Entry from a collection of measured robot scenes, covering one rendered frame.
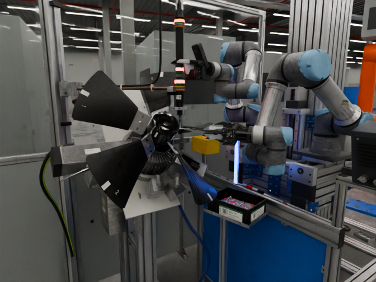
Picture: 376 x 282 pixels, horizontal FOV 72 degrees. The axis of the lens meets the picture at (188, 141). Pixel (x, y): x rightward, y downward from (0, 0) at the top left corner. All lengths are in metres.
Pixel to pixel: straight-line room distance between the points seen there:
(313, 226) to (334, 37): 1.09
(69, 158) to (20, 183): 0.72
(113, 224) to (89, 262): 0.65
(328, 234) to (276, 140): 0.40
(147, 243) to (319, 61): 1.08
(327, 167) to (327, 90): 0.43
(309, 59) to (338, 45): 0.75
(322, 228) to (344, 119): 0.49
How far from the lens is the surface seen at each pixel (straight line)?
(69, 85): 1.45
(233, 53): 1.60
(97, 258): 2.04
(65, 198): 1.63
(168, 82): 1.25
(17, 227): 1.84
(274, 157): 1.06
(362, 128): 0.97
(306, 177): 1.38
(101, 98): 1.09
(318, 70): 1.11
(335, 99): 1.25
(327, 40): 1.72
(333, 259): 1.18
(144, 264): 1.42
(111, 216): 1.42
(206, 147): 1.52
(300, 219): 1.20
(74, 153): 1.08
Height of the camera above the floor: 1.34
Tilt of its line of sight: 11 degrees down
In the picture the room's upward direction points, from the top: straight up
